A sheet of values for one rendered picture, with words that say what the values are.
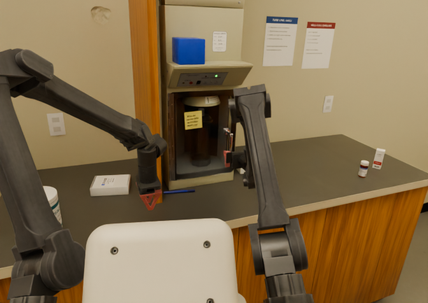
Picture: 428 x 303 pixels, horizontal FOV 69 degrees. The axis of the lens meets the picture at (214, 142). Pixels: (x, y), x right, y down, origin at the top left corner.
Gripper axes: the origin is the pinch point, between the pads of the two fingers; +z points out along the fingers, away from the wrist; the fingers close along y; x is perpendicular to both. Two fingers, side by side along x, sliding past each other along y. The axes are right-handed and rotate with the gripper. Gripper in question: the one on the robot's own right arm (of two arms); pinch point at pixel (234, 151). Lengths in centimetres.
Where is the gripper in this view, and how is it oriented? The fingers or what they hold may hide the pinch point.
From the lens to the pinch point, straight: 133.5
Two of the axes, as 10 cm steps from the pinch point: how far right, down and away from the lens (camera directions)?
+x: -0.4, 9.2, 3.8
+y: -9.3, 1.1, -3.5
